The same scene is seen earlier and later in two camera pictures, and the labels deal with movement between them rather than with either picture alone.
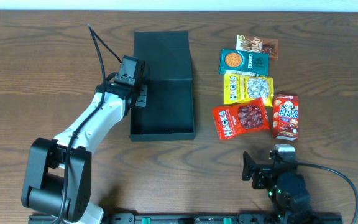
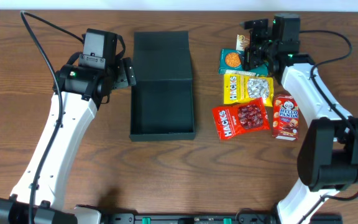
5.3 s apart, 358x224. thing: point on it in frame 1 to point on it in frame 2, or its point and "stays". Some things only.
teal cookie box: (242, 62) stays
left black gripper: (143, 91) to (125, 73)
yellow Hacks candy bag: (239, 89) stays
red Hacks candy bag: (245, 117) stays
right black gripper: (263, 172) to (263, 32)
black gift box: (168, 114) stays
